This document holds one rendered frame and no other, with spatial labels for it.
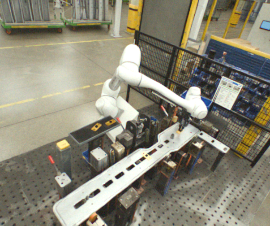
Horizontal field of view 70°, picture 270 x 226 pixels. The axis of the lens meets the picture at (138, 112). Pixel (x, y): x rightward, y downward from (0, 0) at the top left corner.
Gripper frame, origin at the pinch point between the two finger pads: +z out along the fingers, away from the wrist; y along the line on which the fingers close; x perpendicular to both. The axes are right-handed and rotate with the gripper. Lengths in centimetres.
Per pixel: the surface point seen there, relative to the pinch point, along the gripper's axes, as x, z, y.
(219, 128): 35.7, 2.2, 22.7
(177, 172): -21.0, 28.0, 19.0
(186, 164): -8.3, 25.9, 20.1
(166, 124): -2.7, 4.4, -13.5
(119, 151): -65, -2, -12
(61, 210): -114, 5, -3
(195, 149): -8.2, 4.8, 22.1
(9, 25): 61, 79, -657
